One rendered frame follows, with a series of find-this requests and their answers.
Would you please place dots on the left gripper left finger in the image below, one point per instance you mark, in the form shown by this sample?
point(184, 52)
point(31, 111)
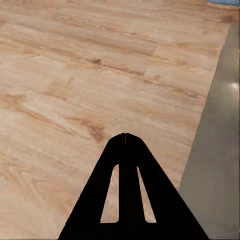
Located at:
point(84, 221)

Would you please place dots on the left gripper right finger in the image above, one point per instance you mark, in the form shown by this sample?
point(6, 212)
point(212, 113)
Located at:
point(174, 219)

